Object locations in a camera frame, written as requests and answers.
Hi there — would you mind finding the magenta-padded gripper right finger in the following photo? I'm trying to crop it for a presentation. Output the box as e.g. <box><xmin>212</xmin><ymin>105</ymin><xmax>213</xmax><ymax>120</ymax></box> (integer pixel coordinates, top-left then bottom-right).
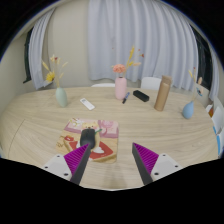
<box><xmin>131</xmin><ymin>142</ymin><xmax>184</xmax><ymax>186</ymax></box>

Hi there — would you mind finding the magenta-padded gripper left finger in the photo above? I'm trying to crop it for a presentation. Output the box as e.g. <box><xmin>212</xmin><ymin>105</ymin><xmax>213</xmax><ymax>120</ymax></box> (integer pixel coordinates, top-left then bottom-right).
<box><xmin>41</xmin><ymin>142</ymin><xmax>92</xmax><ymax>186</ymax></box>

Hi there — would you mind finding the black computer mouse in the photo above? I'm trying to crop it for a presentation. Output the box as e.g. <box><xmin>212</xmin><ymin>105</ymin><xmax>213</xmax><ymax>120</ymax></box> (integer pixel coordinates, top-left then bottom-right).
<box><xmin>79</xmin><ymin>128</ymin><xmax>97</xmax><ymax>150</ymax></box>

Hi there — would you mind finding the cartoon print mouse pad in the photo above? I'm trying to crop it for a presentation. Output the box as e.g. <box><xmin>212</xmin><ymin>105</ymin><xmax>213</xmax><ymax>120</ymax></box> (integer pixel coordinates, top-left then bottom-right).
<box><xmin>55</xmin><ymin>117</ymin><xmax>120</xmax><ymax>164</ymax></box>

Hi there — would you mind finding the small white remote control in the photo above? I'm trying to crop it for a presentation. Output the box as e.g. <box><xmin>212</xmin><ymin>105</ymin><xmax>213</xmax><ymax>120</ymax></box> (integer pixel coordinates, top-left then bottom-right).
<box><xmin>79</xmin><ymin>97</ymin><xmax>96</xmax><ymax>111</ymax></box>

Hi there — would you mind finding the green vase with dried flowers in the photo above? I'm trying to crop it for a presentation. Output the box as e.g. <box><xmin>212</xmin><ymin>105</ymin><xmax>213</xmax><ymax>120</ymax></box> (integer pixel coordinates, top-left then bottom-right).
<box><xmin>41</xmin><ymin>54</ymin><xmax>69</xmax><ymax>108</ymax></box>

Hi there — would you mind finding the small black box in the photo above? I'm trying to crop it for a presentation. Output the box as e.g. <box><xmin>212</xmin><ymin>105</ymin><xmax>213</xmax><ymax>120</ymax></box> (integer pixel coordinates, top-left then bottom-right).
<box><xmin>132</xmin><ymin>89</ymin><xmax>150</xmax><ymax>103</ymax></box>

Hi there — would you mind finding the blue vase with dried flowers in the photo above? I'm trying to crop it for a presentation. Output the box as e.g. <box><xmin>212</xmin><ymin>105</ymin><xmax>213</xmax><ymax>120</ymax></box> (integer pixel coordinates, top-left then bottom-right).
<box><xmin>181</xmin><ymin>66</ymin><xmax>204</xmax><ymax>120</ymax></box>

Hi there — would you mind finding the tan insulated bottle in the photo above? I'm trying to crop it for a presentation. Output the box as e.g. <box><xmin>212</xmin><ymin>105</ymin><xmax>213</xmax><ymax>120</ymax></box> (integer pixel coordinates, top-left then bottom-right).
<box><xmin>153</xmin><ymin>75</ymin><xmax>173</xmax><ymax>112</ymax></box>

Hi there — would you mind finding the pink vase with dried flowers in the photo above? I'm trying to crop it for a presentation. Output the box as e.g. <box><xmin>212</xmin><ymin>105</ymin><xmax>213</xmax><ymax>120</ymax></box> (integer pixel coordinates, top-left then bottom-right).
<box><xmin>111</xmin><ymin>45</ymin><xmax>145</xmax><ymax>101</ymax></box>

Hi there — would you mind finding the narrow white curtain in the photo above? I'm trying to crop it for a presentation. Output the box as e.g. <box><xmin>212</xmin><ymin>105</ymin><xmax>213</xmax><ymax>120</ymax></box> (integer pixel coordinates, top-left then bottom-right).
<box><xmin>208</xmin><ymin>45</ymin><xmax>221</xmax><ymax>101</ymax></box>
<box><xmin>28</xmin><ymin>9</ymin><xmax>56</xmax><ymax>90</ymax></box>

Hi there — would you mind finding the dark window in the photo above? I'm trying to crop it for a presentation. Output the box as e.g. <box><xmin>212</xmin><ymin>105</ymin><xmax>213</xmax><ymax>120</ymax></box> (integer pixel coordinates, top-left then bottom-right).
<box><xmin>191</xmin><ymin>26</ymin><xmax>214</xmax><ymax>91</ymax></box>
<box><xmin>22</xmin><ymin>28</ymin><xmax>33</xmax><ymax>84</ymax></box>

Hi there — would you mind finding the wide white curtain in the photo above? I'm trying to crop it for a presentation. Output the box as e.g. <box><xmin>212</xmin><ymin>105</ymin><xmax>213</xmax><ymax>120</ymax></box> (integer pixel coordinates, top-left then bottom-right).
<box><xmin>87</xmin><ymin>0</ymin><xmax>200</xmax><ymax>93</ymax></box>

